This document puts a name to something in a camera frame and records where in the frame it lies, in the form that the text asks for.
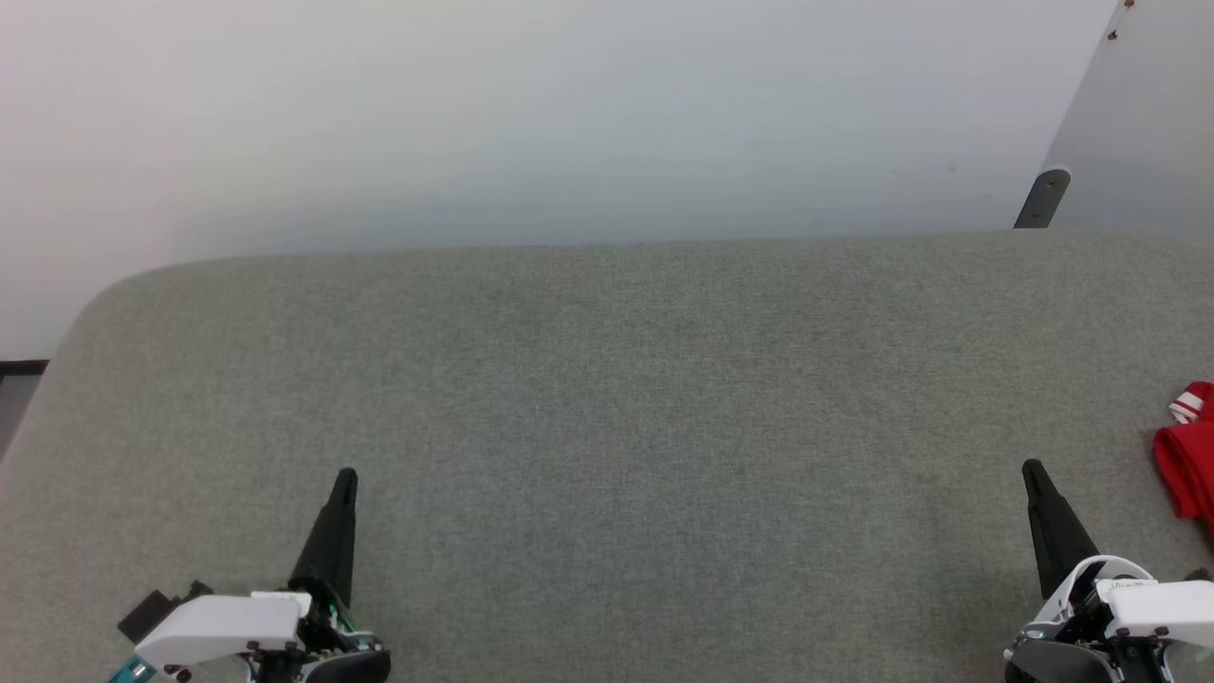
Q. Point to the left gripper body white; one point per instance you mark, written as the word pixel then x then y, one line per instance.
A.
pixel 228 626

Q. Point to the red basketball jersey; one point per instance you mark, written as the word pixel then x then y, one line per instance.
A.
pixel 1190 465

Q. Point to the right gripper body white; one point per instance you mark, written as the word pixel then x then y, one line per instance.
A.
pixel 1138 626

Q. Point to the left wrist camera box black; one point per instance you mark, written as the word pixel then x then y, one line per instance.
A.
pixel 156 609

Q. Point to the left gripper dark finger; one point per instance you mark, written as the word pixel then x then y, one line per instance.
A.
pixel 330 550

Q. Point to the grey fabric sofa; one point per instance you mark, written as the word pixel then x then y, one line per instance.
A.
pixel 616 398

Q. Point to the dark metal bar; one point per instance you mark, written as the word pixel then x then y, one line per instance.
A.
pixel 1041 199

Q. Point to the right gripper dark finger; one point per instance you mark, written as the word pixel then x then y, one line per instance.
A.
pixel 1060 541

